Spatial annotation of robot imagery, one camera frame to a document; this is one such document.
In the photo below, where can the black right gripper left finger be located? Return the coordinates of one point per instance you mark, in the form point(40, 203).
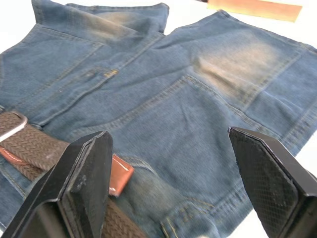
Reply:
point(81, 183)

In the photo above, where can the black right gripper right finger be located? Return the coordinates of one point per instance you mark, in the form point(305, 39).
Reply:
point(272, 178)

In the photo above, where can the brown braided belt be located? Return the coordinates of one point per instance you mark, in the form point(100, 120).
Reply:
point(32, 146)

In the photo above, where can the blue denim shorts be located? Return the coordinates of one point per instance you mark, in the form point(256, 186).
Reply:
point(158, 99)

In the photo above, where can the light wooden board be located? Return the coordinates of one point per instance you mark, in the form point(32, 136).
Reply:
point(257, 8)

